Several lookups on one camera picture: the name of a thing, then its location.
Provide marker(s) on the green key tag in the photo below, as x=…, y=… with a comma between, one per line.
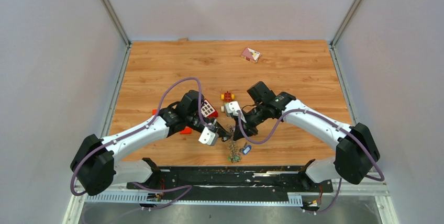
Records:
x=234, y=160

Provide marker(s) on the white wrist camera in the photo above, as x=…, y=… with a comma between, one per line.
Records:
x=233, y=110
x=208, y=137

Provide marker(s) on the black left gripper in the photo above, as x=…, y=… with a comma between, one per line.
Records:
x=220, y=130

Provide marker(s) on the aluminium frame post right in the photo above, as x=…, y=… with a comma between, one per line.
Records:
x=346, y=20

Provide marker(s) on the aluminium frame post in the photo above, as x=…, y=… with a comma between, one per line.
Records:
x=346, y=20
x=116, y=22

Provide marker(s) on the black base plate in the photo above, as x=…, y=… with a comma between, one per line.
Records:
x=232, y=183

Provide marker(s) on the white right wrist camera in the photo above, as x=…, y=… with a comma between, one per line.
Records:
x=233, y=110

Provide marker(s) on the red patterned card box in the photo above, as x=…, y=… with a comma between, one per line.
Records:
x=251, y=55

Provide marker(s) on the red window toy brick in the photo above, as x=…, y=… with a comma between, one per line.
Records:
x=208, y=110

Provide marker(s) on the small red toy brick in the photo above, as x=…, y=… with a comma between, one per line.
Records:
x=186, y=131

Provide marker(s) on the blue key tag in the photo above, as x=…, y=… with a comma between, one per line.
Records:
x=246, y=149

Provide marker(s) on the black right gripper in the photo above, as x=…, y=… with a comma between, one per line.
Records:
x=248, y=130

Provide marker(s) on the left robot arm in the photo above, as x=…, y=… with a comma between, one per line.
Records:
x=98, y=163

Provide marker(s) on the aluminium frame post left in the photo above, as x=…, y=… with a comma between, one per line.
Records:
x=116, y=22

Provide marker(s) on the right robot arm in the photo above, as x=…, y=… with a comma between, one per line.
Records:
x=356, y=154

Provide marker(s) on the red toy brick car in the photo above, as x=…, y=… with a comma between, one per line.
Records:
x=226, y=97

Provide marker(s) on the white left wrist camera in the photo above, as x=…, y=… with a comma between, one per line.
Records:
x=208, y=137

